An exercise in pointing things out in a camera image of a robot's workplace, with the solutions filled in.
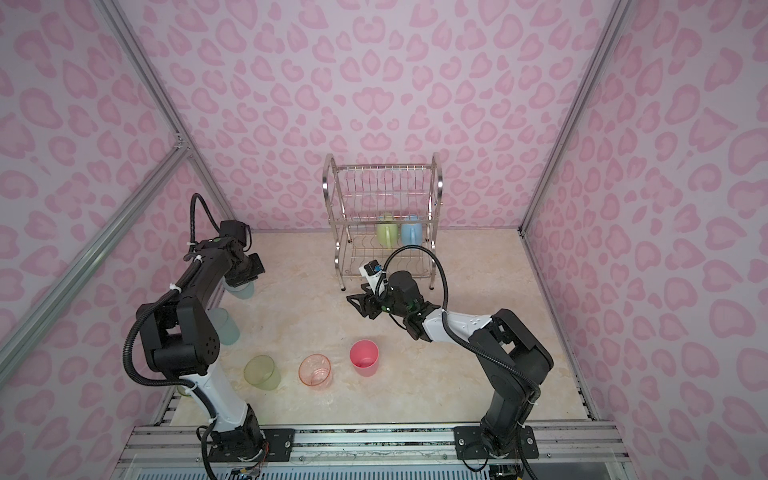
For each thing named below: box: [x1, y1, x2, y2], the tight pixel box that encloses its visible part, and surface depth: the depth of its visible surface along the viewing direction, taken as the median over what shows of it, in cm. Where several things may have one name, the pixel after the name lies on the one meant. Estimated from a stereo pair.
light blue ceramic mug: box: [401, 223, 423, 246], surface depth 105 cm
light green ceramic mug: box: [376, 223, 399, 249], surface depth 106 cm
